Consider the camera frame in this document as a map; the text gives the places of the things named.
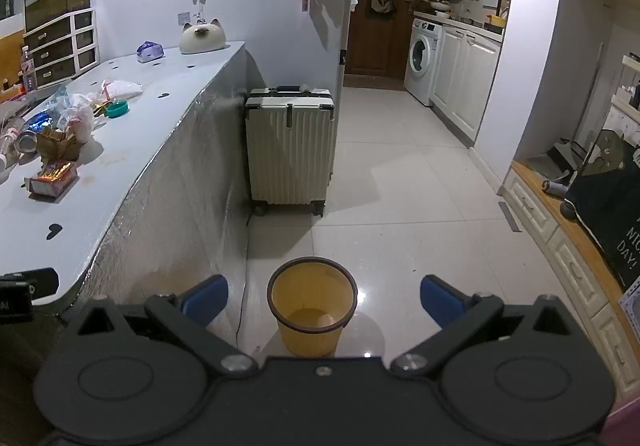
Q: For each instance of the teal plastic lid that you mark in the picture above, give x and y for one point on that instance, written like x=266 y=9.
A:
x=118 y=110

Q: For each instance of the silver foil table cover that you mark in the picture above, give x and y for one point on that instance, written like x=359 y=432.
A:
x=190 y=176

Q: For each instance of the person's pink clothing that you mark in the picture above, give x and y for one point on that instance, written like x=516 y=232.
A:
x=625 y=426

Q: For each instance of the brown wooden door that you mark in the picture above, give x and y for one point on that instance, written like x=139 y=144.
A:
x=380 y=46

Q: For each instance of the purple tissue pack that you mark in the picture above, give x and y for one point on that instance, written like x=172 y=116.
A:
x=150 y=51

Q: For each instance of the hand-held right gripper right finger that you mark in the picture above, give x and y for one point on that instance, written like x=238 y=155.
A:
x=441 y=301

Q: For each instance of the white drawer organizer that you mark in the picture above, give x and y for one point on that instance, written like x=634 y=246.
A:
x=60 y=46

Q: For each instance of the white kitchen cabinet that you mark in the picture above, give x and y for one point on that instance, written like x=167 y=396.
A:
x=465 y=76

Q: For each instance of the white storage shelf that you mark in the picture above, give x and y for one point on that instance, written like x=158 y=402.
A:
x=625 y=101

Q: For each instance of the upright water bottle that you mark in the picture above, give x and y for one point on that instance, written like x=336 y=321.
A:
x=28 y=71

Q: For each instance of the yellow plastic trash bin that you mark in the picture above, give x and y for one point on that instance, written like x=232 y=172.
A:
x=310 y=333

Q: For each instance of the white drawer bench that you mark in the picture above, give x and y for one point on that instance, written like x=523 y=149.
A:
x=555 y=246

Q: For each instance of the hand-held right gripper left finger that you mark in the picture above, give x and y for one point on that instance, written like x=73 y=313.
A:
x=206 y=300

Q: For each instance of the red snack box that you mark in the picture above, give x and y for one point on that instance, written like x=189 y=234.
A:
x=52 y=180

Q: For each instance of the pink and white plastic bag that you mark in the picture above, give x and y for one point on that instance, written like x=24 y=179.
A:
x=122 y=89

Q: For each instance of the white washing machine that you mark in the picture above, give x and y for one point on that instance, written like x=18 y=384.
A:
x=422 y=56

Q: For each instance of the silver can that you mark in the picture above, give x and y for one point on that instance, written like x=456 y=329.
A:
x=26 y=141

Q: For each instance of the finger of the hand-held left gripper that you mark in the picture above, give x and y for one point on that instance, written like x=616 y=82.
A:
x=44 y=282

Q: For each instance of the black printed cushion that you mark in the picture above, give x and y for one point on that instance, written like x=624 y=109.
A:
x=607 y=206

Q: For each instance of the cream hard-shell suitcase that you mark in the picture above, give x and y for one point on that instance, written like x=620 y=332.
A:
x=290 y=151

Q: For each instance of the cat-shaped ceramic jar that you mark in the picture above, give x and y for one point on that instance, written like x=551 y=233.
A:
x=202 y=39

